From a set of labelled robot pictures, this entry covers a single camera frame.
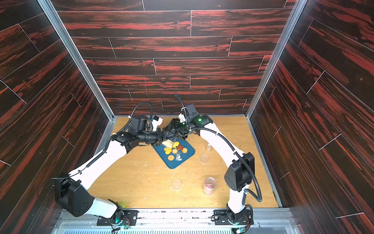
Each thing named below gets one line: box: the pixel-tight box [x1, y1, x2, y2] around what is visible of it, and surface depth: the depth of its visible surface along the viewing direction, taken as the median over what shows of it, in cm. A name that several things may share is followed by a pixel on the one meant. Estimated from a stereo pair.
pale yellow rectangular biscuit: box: [161, 139, 174, 149], surface depth 73 cm
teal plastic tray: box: [152, 137, 196, 170], surface depth 98 cm
